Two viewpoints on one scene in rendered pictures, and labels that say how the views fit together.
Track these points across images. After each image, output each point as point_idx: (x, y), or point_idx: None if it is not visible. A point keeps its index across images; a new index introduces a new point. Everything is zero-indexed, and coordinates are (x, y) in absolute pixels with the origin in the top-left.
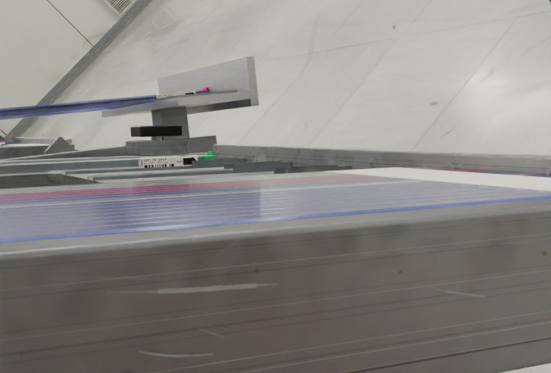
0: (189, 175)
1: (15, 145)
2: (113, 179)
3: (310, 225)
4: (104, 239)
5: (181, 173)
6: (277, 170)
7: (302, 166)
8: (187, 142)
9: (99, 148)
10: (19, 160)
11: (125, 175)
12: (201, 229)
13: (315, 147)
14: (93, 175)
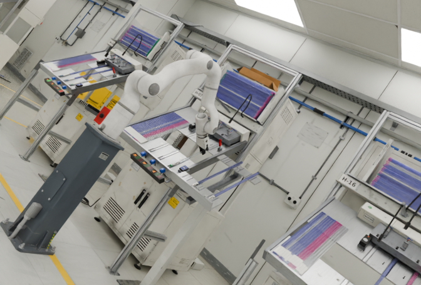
0: (167, 153)
1: (290, 252)
2: (175, 151)
3: (144, 118)
4: (151, 116)
5: (168, 153)
6: (155, 150)
7: (152, 150)
8: (178, 170)
9: (207, 187)
10: (200, 162)
11: (174, 151)
12: (148, 118)
13: (151, 153)
14: (182, 156)
